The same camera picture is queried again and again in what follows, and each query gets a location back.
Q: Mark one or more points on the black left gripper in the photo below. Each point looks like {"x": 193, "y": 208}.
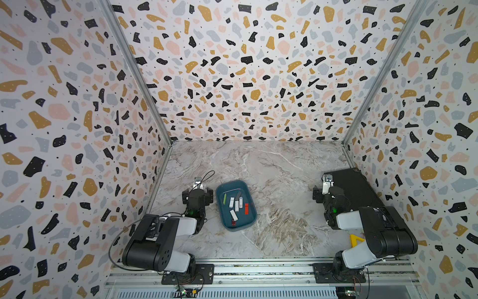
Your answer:
{"x": 206, "y": 197}

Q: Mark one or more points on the black flat plate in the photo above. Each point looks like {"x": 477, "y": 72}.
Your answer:
{"x": 358, "y": 192}

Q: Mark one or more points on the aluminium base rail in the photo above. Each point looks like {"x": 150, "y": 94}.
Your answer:
{"x": 269, "y": 278}

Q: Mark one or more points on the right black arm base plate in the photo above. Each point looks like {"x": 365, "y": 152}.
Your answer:
{"x": 327, "y": 273}

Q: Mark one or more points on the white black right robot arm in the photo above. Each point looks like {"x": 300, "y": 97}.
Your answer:
{"x": 385, "y": 233}

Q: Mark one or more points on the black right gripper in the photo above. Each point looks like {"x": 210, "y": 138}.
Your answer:
{"x": 317, "y": 194}

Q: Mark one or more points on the teal plastic storage box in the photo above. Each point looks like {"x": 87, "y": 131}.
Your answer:
{"x": 228, "y": 215}

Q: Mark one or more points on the yellow triangular plastic piece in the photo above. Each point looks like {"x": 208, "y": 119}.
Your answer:
{"x": 356, "y": 240}

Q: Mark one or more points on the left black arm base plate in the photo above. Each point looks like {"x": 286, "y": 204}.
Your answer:
{"x": 199, "y": 274}

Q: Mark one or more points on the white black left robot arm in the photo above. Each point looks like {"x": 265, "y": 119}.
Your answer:
{"x": 151, "y": 246}

